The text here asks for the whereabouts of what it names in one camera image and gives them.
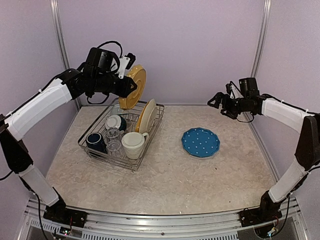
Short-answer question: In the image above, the clear glass behind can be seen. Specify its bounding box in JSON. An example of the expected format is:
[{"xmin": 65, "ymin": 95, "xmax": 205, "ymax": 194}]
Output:
[{"xmin": 105, "ymin": 127, "xmax": 121, "ymax": 141}]

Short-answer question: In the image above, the clear glass near front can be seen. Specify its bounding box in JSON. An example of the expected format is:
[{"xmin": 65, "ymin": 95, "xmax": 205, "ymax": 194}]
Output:
[{"xmin": 106, "ymin": 139, "xmax": 123, "ymax": 158}]

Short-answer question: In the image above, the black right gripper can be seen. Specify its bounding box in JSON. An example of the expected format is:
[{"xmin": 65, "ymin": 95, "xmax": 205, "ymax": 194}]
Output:
[{"xmin": 207, "ymin": 91, "xmax": 249, "ymax": 119}]

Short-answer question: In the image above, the cream plate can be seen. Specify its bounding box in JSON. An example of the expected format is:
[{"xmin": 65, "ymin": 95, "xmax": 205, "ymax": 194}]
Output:
[{"xmin": 138, "ymin": 98, "xmax": 157, "ymax": 134}]

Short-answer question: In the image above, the right aluminium corner post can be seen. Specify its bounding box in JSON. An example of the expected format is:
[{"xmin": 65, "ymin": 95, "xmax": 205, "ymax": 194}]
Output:
[{"xmin": 250, "ymin": 0, "xmax": 272, "ymax": 78}]

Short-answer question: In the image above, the wire dish rack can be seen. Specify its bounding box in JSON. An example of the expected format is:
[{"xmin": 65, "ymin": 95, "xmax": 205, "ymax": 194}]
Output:
[{"xmin": 78, "ymin": 98, "xmax": 165, "ymax": 171}]

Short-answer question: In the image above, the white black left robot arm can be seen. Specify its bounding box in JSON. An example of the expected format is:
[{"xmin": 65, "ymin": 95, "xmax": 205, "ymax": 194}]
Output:
[{"xmin": 0, "ymin": 47, "xmax": 138, "ymax": 223}]

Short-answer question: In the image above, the dark teal bowl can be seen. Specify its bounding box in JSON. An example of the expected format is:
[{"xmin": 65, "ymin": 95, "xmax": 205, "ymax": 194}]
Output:
[{"xmin": 104, "ymin": 114, "xmax": 127, "ymax": 132}]

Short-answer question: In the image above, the clear glass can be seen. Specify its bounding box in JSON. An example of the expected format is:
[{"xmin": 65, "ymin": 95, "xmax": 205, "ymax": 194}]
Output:
[
  {"xmin": 106, "ymin": 139, "xmax": 123, "ymax": 158},
  {"xmin": 105, "ymin": 127, "xmax": 121, "ymax": 141}
]

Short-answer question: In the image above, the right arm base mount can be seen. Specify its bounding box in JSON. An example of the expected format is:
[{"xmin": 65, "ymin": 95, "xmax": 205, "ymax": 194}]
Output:
[{"xmin": 238, "ymin": 207, "xmax": 283, "ymax": 227}]

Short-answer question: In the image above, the aluminium corner post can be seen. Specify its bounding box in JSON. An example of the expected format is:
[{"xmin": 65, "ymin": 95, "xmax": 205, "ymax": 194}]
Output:
[
  {"xmin": 250, "ymin": 0, "xmax": 272, "ymax": 78},
  {"xmin": 49, "ymin": 0, "xmax": 82, "ymax": 110}
]

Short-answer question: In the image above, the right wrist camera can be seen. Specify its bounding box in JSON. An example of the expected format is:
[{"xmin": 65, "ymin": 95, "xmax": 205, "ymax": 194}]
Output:
[{"xmin": 225, "ymin": 81, "xmax": 242, "ymax": 99}]

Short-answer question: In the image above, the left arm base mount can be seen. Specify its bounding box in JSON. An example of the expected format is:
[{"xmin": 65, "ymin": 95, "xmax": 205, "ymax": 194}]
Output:
[{"xmin": 43, "ymin": 207, "xmax": 88, "ymax": 228}]

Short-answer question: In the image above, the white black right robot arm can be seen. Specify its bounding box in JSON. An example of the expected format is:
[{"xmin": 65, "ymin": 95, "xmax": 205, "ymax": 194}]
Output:
[{"xmin": 207, "ymin": 77, "xmax": 320, "ymax": 222}]

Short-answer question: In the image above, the light blue patterned bowl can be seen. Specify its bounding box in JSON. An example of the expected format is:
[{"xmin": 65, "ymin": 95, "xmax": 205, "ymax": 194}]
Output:
[{"xmin": 109, "ymin": 104, "xmax": 128, "ymax": 116}]

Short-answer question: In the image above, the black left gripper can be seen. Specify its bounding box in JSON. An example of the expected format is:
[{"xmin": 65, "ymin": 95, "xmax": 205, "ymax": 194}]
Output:
[{"xmin": 93, "ymin": 71, "xmax": 138, "ymax": 98}]

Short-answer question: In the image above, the aluminium front rail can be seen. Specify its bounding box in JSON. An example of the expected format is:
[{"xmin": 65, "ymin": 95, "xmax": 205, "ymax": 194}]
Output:
[{"xmin": 23, "ymin": 197, "xmax": 305, "ymax": 240}]

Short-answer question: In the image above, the blue polka dot plate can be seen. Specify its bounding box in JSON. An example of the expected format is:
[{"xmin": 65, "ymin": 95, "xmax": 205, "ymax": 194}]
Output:
[{"xmin": 181, "ymin": 127, "xmax": 221, "ymax": 159}]

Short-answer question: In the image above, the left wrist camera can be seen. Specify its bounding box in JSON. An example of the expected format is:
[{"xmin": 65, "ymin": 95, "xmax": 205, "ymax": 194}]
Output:
[{"xmin": 117, "ymin": 52, "xmax": 136, "ymax": 79}]

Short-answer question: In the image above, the cream ribbed mug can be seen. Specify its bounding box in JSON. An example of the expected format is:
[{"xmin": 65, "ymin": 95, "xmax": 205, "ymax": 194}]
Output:
[{"xmin": 121, "ymin": 132, "xmax": 150, "ymax": 160}]

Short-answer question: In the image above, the dark blue mug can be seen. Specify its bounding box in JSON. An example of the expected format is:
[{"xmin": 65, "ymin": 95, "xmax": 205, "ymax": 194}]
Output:
[{"xmin": 85, "ymin": 132, "xmax": 108, "ymax": 154}]

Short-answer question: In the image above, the yellow polka dot plate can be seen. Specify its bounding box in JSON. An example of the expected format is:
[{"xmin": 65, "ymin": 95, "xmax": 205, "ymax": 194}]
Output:
[{"xmin": 118, "ymin": 64, "xmax": 147, "ymax": 110}]

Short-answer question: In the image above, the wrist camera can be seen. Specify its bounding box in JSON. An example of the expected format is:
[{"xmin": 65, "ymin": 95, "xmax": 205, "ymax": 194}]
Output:
[
  {"xmin": 117, "ymin": 52, "xmax": 136, "ymax": 79},
  {"xmin": 225, "ymin": 81, "xmax": 242, "ymax": 99}
]

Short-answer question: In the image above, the left aluminium corner post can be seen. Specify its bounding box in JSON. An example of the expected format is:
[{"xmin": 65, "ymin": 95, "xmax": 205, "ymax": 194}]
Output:
[{"xmin": 49, "ymin": 0, "xmax": 82, "ymax": 110}]

